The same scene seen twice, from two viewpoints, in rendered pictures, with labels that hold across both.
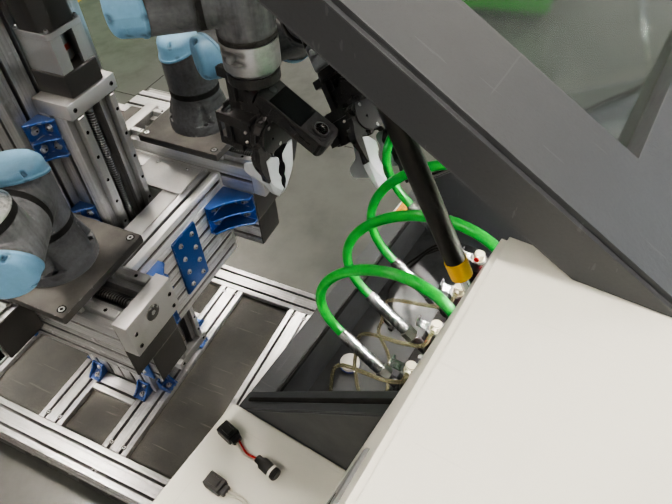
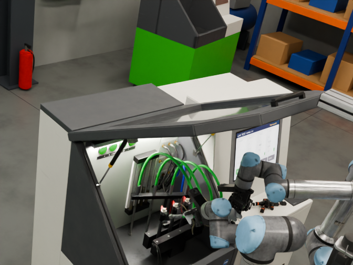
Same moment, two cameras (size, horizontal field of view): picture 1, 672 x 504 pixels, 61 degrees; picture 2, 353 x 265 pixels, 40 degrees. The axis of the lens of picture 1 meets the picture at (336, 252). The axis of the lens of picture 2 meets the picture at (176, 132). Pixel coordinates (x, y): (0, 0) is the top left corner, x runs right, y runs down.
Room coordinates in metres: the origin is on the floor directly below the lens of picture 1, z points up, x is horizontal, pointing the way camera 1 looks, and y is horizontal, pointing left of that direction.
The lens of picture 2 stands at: (2.50, -0.02, 2.58)
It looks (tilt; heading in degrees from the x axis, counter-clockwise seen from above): 28 degrees down; 187
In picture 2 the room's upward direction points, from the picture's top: 12 degrees clockwise
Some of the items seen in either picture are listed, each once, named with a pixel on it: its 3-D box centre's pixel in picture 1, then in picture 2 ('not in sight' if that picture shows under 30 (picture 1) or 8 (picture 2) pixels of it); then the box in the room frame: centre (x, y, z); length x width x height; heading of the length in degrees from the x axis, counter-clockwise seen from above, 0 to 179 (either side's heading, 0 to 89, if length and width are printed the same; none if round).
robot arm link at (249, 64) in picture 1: (249, 53); (244, 181); (0.68, 0.10, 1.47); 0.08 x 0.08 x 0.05
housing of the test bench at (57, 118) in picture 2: not in sight; (146, 201); (0.06, -0.41, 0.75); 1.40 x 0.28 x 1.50; 146
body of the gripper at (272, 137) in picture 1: (255, 106); (240, 197); (0.69, 0.10, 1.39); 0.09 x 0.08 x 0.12; 56
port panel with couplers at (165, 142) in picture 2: not in sight; (167, 160); (0.26, -0.31, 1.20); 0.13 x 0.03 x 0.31; 146
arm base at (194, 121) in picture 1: (197, 101); not in sight; (1.20, 0.31, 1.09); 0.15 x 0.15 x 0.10
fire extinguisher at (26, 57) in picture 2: not in sight; (26, 65); (-2.37, -2.49, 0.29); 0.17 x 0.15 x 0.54; 153
